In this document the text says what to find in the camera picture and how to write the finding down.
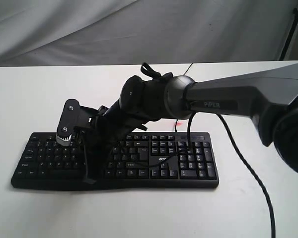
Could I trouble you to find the black acer keyboard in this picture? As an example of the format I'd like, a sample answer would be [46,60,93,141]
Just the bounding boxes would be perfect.
[11,132,219,191]

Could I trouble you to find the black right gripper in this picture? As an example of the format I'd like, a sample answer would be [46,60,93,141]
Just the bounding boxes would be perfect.
[83,106,149,184]

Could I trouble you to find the black tripod stand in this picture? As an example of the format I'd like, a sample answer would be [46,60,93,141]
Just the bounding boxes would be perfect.
[278,0,298,61]

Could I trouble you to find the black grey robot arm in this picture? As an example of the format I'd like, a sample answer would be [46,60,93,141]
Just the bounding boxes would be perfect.
[84,63,298,173]

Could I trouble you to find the black keyboard cable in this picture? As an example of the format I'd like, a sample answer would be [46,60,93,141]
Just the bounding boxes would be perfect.
[173,63,194,133]

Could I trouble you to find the grey backdrop cloth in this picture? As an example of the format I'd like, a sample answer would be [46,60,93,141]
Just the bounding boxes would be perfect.
[0,0,297,66]

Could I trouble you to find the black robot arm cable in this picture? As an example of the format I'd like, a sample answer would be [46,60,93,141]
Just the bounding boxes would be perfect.
[103,62,276,238]

